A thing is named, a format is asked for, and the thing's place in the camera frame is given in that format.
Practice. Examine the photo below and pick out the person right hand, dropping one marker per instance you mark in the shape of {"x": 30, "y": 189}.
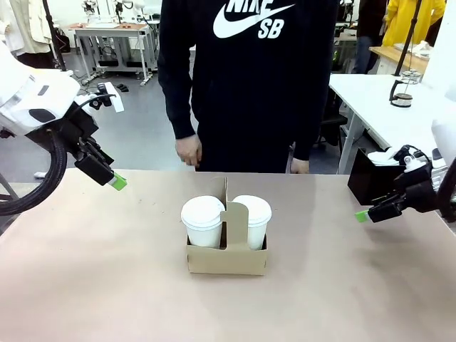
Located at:
{"x": 189, "y": 149}

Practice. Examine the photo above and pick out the person torso black hoodie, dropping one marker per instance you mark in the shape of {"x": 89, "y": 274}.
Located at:
{"x": 249, "y": 89}

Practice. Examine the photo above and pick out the black tripod pole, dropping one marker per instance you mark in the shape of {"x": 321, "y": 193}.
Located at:
{"x": 53, "y": 35}
{"x": 408, "y": 39}

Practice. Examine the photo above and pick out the brown cardboard cup carrier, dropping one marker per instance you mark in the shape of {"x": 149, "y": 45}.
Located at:
{"x": 228, "y": 260}

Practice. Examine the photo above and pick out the black chair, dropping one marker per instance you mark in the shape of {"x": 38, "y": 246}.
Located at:
{"x": 333, "y": 124}

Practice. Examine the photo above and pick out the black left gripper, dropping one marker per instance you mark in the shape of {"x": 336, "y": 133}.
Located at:
{"x": 76, "y": 124}

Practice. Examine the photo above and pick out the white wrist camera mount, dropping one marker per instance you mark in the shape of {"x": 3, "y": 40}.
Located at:
{"x": 114, "y": 98}
{"x": 409, "y": 158}

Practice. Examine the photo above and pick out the hanging white coat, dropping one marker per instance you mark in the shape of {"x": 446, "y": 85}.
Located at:
{"x": 21, "y": 25}

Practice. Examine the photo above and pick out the person right forearm black sleeve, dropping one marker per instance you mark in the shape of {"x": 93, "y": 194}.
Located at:
{"x": 181, "y": 110}

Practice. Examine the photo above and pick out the person in dark clothes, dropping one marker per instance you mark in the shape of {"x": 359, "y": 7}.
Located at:
{"x": 368, "y": 32}

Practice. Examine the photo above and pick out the wooden-top background table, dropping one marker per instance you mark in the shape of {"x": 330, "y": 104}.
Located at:
{"x": 395, "y": 55}

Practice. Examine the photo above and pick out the white napkin stack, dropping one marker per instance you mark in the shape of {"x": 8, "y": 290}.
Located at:
{"x": 383, "y": 156}

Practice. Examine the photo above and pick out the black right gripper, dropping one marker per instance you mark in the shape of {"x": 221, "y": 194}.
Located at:
{"x": 422, "y": 189}

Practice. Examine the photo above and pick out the glass french press pitcher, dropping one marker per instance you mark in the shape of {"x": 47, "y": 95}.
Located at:
{"x": 403, "y": 92}

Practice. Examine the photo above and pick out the white plastic cup lid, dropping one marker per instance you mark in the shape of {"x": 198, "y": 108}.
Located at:
{"x": 201, "y": 210}
{"x": 258, "y": 210}

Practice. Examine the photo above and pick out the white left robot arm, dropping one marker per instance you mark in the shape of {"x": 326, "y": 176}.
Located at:
{"x": 32, "y": 92}

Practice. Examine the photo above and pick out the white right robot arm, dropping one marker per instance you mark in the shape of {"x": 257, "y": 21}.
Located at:
{"x": 443, "y": 139}

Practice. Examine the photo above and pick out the black open box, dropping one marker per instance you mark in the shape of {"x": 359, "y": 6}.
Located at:
{"x": 367, "y": 181}

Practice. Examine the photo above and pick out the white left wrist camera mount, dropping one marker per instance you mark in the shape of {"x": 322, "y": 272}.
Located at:
{"x": 114, "y": 98}

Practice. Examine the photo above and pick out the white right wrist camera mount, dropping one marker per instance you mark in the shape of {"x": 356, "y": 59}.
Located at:
{"x": 409, "y": 158}

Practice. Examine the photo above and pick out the person in yellow jacket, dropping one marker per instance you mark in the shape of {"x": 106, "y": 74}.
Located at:
{"x": 409, "y": 21}

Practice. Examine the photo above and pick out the white side table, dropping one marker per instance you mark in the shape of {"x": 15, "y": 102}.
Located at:
{"x": 363, "y": 92}

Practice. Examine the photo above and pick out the white paper cup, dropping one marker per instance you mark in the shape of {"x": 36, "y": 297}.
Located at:
{"x": 204, "y": 235}
{"x": 256, "y": 237}

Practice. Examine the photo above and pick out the person left forearm black sleeve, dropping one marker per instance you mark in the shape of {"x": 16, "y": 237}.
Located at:
{"x": 313, "y": 121}

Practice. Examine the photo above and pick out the person left hand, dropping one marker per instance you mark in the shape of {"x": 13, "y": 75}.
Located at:
{"x": 300, "y": 166}

